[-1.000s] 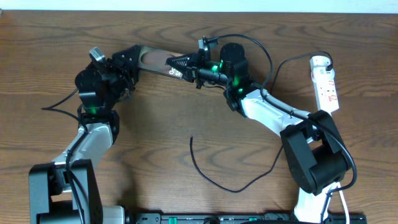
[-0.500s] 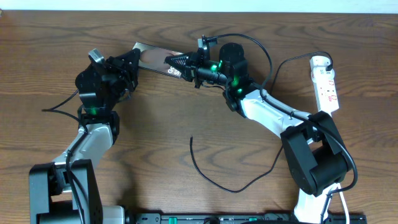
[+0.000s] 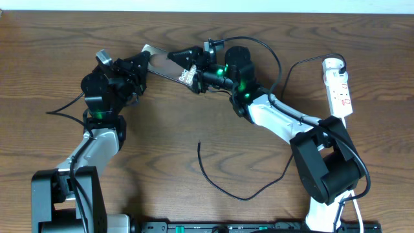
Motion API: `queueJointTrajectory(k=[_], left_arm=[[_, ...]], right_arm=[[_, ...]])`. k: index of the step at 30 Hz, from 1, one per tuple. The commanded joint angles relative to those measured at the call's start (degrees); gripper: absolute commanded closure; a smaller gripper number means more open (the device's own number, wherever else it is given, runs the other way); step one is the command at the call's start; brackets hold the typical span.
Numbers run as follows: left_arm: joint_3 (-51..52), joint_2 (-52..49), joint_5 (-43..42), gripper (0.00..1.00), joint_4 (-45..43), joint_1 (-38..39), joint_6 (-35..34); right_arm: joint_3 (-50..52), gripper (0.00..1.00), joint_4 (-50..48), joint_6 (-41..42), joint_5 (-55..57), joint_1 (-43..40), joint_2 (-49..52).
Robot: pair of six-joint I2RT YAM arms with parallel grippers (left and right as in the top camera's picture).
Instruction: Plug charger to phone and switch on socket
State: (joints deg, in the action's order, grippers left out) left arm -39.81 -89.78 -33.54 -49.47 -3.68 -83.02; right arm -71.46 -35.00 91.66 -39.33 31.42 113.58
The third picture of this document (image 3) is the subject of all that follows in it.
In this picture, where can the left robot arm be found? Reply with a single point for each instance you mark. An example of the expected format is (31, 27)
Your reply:
(69, 197)

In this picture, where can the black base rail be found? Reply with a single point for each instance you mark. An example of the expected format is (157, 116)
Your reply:
(291, 225)

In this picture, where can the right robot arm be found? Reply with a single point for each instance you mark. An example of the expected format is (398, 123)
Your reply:
(328, 164)

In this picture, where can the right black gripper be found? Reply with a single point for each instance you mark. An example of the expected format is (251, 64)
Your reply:
(197, 55)

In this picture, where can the white USB charger plug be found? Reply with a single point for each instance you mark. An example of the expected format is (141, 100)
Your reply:
(334, 63)

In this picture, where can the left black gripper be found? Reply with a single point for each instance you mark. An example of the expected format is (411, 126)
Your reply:
(126, 69)

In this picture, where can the white power strip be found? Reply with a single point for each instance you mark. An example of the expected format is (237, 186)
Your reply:
(338, 93)

